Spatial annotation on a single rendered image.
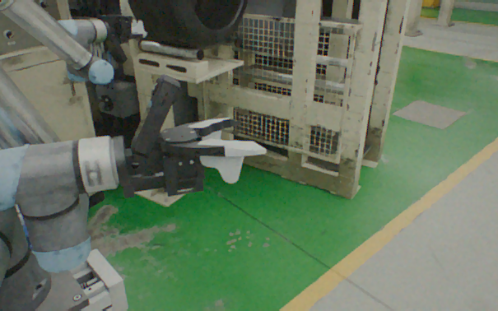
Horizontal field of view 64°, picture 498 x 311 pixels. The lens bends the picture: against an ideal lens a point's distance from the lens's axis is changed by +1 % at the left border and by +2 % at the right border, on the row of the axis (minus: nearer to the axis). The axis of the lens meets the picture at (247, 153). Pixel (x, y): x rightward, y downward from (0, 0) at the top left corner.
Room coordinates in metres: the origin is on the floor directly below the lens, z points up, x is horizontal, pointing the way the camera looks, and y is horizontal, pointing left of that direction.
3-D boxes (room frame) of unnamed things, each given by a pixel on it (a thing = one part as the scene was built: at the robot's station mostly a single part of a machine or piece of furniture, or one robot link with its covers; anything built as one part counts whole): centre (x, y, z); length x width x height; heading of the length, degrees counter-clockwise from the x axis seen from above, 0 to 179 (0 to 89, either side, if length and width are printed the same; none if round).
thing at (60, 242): (0.48, 0.28, 0.94); 0.11 x 0.08 x 0.11; 17
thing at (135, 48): (1.98, 0.42, 0.90); 0.40 x 0.03 x 0.10; 147
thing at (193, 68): (1.77, 0.35, 0.83); 0.36 x 0.09 x 0.06; 57
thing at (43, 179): (0.46, 0.28, 1.04); 0.11 x 0.08 x 0.09; 107
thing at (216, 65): (1.89, 0.27, 0.80); 0.37 x 0.36 x 0.02; 147
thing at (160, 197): (2.01, 0.50, 0.02); 0.27 x 0.27 x 0.04; 57
